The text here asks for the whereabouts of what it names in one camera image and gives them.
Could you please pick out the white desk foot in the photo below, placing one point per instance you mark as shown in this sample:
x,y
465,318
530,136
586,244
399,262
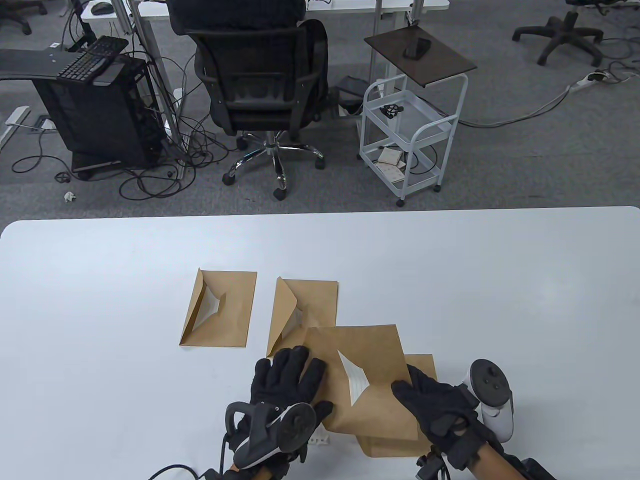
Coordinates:
x,y
17,116

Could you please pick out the person's right forearm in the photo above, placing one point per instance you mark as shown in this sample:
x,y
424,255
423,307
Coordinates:
x,y
495,467

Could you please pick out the dark brown board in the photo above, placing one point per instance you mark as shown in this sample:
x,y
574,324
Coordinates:
x,y
425,65

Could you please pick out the person's left forearm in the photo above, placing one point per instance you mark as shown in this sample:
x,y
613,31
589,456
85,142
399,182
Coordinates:
x,y
234,467

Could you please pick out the crumpled white paper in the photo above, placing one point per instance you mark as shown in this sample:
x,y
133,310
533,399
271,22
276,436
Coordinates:
x,y
69,197

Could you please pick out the grey hand controller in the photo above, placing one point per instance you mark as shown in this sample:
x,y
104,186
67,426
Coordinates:
x,y
490,385
295,425

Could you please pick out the black chair base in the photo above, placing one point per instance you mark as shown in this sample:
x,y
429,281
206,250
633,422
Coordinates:
x,y
565,30
15,12

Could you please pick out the white booklets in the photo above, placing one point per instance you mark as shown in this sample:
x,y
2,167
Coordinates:
x,y
390,159

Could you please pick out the white rolling cart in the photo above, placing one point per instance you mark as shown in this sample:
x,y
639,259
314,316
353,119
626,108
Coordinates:
x,y
425,135

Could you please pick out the grey floor socket plate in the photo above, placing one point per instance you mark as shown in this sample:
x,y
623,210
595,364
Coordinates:
x,y
45,124

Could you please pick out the black computer mouse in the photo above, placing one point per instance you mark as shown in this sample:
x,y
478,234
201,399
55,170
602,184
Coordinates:
x,y
102,7

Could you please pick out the black computer tower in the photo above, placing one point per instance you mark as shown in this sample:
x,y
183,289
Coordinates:
x,y
100,120

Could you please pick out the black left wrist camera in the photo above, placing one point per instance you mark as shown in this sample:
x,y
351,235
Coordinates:
x,y
215,475

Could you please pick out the black keyboard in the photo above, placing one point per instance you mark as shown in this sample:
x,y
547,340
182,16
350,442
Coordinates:
x,y
92,57

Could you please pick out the black mesh office chair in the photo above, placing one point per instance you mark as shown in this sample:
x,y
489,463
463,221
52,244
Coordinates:
x,y
260,75

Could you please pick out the brown paper envelope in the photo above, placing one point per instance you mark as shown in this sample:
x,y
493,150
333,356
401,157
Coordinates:
x,y
235,310
390,447
320,305
380,350

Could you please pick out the black curved desk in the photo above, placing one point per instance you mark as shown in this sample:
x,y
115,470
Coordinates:
x,y
30,62

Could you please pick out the white desk with metal legs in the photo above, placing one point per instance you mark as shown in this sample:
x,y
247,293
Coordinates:
x,y
150,7

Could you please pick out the person's right hand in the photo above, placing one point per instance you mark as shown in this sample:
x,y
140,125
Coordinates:
x,y
440,405

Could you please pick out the white power strip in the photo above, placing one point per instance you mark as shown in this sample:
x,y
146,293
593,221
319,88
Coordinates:
x,y
587,81

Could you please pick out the small black plastic part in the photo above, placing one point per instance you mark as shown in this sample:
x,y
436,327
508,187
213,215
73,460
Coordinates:
x,y
391,111

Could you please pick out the person's left hand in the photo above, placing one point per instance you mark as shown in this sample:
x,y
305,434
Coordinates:
x,y
290,375

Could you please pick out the black phone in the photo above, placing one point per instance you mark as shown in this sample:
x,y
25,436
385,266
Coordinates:
x,y
417,48

